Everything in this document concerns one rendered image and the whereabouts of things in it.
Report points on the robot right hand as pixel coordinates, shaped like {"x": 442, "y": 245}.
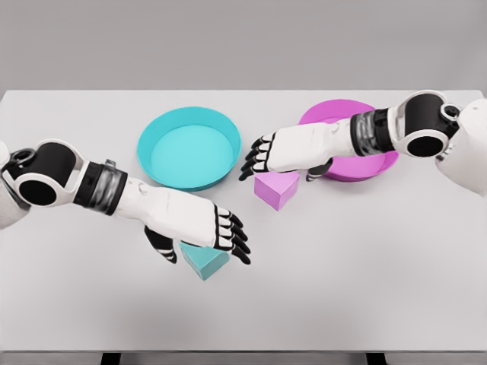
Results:
{"x": 293, "y": 148}

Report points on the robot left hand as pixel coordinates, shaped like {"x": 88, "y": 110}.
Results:
{"x": 190, "y": 218}

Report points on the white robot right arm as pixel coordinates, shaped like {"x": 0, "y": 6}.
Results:
{"x": 411, "y": 129}

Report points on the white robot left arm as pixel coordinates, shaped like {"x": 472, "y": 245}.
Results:
{"x": 76, "y": 182}

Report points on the magenta block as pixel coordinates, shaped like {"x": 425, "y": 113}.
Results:
{"x": 274, "y": 189}

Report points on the cyan block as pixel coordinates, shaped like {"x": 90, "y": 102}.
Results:
{"x": 207, "y": 264}

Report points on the cyan round plate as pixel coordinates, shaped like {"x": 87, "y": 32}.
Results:
{"x": 189, "y": 148}

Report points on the magenta round plate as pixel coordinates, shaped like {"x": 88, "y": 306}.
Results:
{"x": 361, "y": 167}

